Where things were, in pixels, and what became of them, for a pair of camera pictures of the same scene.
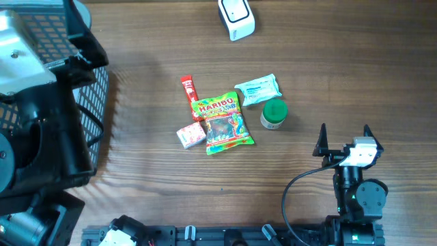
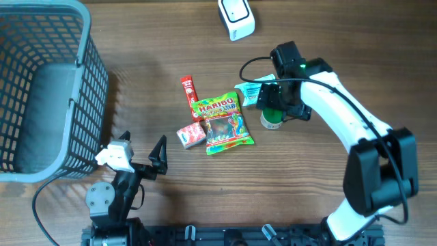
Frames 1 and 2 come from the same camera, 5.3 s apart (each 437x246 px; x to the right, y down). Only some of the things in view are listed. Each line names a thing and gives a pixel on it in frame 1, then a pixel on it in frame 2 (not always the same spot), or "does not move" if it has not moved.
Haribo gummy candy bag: (226, 127) does not move
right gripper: (333, 156) -> (267, 98)
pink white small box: (191, 134) does not move
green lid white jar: (274, 113) does not move
